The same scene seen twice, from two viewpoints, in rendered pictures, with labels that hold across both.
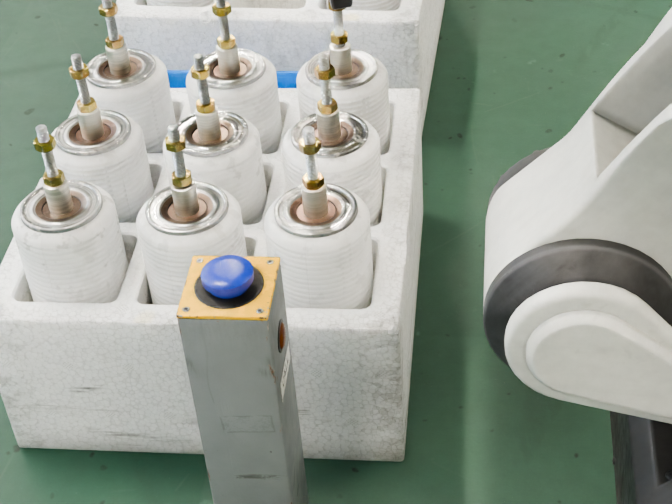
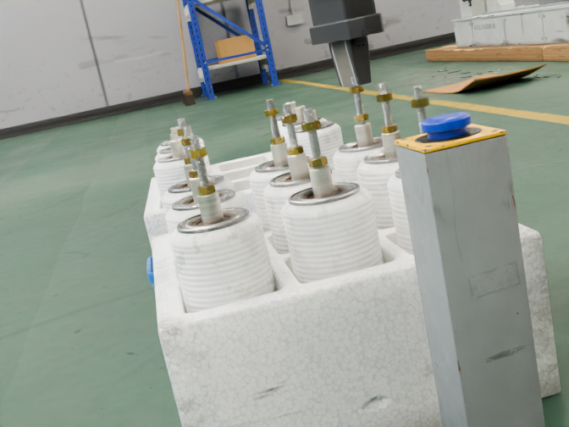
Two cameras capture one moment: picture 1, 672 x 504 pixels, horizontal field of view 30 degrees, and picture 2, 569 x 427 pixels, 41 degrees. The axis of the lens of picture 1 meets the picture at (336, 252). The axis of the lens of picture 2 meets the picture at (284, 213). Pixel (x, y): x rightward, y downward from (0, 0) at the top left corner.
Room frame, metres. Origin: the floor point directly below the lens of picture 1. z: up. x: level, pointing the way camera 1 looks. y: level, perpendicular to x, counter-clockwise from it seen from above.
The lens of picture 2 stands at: (0.18, 0.40, 0.42)
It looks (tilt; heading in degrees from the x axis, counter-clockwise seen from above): 13 degrees down; 343
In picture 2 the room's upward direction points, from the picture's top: 12 degrees counter-clockwise
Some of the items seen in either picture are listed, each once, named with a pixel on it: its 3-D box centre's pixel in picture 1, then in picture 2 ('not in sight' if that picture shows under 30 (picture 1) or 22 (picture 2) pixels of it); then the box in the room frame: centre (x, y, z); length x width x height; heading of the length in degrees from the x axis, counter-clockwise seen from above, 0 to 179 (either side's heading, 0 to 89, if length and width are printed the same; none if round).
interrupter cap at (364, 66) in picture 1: (341, 69); (366, 145); (1.12, -0.02, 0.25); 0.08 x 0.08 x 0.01
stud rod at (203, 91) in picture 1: (203, 89); (292, 135); (1.02, 0.11, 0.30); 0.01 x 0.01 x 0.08
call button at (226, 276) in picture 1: (228, 279); (446, 129); (0.72, 0.08, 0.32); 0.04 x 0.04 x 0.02
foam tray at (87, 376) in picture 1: (229, 259); (325, 303); (1.02, 0.11, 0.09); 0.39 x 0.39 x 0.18; 81
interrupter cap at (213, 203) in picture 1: (187, 208); (324, 194); (0.90, 0.13, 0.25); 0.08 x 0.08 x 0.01
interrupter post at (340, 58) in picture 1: (340, 58); (364, 135); (1.12, -0.02, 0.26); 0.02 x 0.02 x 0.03
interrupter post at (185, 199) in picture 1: (185, 197); (322, 182); (0.90, 0.13, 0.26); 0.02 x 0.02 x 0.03
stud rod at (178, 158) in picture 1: (178, 161); (314, 145); (0.90, 0.13, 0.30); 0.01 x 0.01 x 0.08
